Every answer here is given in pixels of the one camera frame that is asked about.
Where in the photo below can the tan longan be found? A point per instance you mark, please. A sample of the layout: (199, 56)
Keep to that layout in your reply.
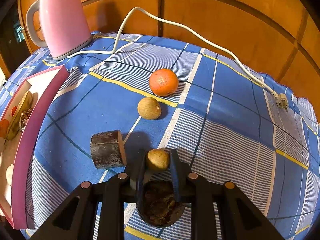
(157, 161)
(149, 108)

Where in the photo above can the pink shallow cardboard box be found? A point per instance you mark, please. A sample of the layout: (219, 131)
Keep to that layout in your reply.
(32, 135)

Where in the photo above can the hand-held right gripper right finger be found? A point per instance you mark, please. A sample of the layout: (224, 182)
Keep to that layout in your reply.
(175, 180)

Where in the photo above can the red cherry tomato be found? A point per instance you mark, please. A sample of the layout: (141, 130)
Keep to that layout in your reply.
(14, 110)

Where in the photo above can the spotted yellow banana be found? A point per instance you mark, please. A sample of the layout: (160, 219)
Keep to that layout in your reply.
(25, 98)

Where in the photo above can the large dark sugarcane segment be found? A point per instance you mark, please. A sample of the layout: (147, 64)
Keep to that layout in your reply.
(106, 152)

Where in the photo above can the orange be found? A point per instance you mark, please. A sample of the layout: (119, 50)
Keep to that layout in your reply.
(3, 128)
(163, 82)

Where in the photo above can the blue plaid tablecloth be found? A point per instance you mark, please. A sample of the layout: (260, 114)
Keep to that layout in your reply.
(225, 105)

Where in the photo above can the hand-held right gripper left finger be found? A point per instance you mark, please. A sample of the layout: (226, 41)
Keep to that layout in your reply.
(140, 180)

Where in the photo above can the pink electric kettle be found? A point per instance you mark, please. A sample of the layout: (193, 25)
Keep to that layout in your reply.
(62, 22)

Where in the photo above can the dark glass door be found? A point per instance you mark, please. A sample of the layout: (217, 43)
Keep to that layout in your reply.
(10, 37)

